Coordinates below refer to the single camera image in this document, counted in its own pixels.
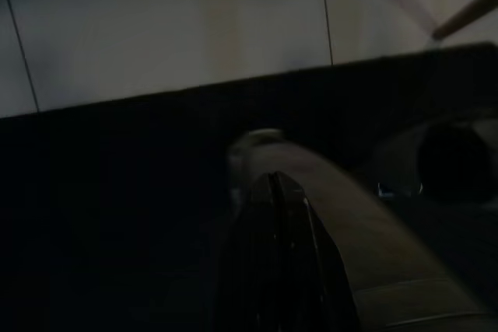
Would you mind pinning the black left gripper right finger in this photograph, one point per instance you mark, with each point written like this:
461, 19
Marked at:
307, 277

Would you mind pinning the grey robot left leg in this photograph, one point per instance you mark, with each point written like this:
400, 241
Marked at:
369, 238

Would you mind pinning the grey robot right leg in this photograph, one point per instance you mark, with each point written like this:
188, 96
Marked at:
455, 161

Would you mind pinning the black floor mat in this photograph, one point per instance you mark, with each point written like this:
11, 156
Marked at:
97, 211

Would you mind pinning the grey robot leg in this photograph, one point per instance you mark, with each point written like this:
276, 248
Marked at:
455, 161
369, 238

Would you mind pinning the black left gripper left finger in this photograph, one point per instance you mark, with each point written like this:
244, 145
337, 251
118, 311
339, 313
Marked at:
249, 270

